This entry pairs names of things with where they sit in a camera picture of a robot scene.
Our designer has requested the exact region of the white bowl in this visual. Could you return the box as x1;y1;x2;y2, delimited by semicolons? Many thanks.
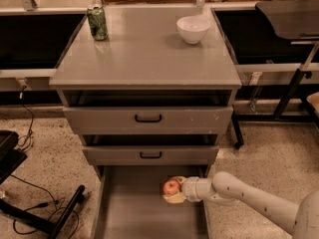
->
176;16;210;44

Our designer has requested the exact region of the bottom grey drawer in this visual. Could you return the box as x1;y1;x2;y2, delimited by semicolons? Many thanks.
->
91;165;209;239

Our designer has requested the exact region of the black chair base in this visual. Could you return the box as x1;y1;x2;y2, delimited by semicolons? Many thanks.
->
0;130;85;239

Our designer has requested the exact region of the green soda can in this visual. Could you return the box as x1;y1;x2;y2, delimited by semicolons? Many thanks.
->
87;6;108;41

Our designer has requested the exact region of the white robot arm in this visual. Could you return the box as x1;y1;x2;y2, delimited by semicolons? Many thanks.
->
163;171;319;239

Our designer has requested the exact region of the black floor cable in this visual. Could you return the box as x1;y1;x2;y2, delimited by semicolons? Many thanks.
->
9;174;82;239

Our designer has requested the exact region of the red apple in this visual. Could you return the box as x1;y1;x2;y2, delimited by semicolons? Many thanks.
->
163;178;181;195

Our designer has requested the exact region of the middle grey drawer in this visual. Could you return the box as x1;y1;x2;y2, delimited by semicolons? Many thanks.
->
83;134;218;165

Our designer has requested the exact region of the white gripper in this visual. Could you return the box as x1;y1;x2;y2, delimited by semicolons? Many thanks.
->
163;176;201;204

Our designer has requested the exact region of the grey drawer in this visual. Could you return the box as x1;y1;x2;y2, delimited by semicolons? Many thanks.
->
63;107;233;134
91;165;209;239
83;134;218;165

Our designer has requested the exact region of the black hanging cable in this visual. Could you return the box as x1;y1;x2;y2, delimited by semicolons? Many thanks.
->
16;85;36;151

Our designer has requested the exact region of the top grey drawer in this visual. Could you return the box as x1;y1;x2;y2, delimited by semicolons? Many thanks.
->
63;107;233;134

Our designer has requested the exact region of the grey drawer cabinet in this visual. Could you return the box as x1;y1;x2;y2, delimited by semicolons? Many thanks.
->
48;3;242;177

